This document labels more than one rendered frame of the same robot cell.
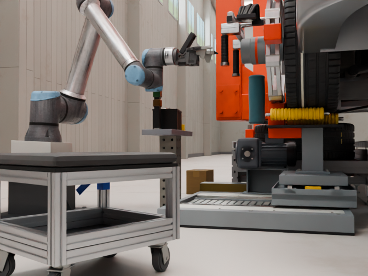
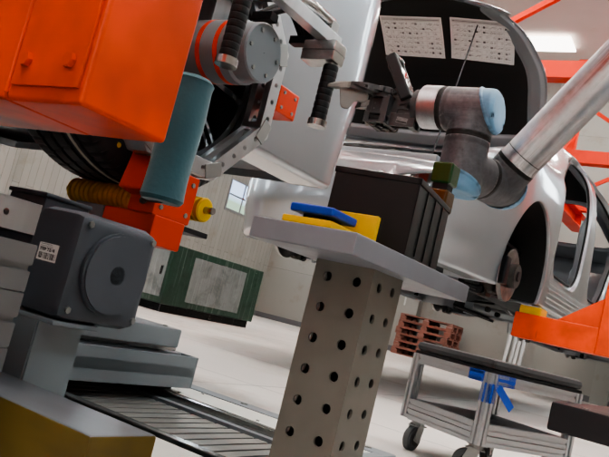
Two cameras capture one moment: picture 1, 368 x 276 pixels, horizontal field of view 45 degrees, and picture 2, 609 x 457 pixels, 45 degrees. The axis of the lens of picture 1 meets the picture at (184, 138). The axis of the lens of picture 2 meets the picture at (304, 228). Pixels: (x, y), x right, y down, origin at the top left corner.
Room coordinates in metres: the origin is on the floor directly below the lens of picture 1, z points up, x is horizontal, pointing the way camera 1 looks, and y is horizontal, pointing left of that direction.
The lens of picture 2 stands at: (3.68, 0.33, 0.33)
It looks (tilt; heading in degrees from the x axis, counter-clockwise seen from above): 6 degrees up; 198
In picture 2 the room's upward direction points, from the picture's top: 14 degrees clockwise
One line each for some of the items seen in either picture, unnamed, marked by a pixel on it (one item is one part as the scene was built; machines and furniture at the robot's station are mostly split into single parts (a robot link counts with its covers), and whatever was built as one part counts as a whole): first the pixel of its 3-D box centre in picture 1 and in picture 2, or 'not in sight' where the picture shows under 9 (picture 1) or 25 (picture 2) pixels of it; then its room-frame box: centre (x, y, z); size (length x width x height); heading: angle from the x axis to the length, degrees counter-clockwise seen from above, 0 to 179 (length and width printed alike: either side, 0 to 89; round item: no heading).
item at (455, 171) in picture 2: (157, 93); (445, 174); (2.35, 0.14, 0.64); 0.04 x 0.04 x 0.04; 74
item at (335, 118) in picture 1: (311, 119); (109, 195); (2.18, -0.64, 0.49); 0.29 x 0.06 x 0.06; 74
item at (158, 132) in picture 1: (168, 133); (372, 263); (2.54, 0.09, 0.44); 0.43 x 0.17 x 0.03; 164
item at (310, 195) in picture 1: (312, 191); (67, 346); (2.18, -0.64, 0.13); 0.50 x 0.36 x 0.10; 164
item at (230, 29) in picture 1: (230, 28); (323, 53); (2.12, -0.23, 0.93); 0.09 x 0.05 x 0.05; 74
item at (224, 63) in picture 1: (224, 50); (323, 94); (2.13, -0.20, 0.83); 0.04 x 0.04 x 0.16
